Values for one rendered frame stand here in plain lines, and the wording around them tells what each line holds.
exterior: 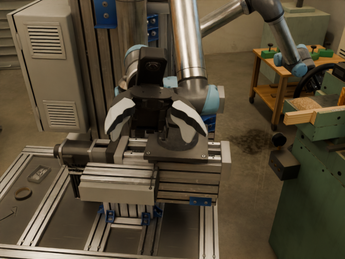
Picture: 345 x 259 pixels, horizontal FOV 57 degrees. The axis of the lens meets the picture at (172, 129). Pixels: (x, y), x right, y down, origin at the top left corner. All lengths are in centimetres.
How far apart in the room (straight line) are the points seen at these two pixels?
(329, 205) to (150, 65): 102
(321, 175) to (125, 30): 91
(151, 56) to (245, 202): 169
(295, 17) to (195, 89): 278
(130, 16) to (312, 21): 283
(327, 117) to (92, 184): 84
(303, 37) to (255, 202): 201
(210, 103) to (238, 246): 124
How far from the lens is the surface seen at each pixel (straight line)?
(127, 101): 53
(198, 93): 77
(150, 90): 56
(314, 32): 366
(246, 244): 191
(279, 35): 165
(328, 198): 138
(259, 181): 229
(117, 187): 113
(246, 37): 444
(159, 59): 52
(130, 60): 70
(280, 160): 147
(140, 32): 95
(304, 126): 125
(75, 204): 184
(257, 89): 307
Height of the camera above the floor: 150
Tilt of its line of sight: 33 degrees down
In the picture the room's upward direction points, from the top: straight up
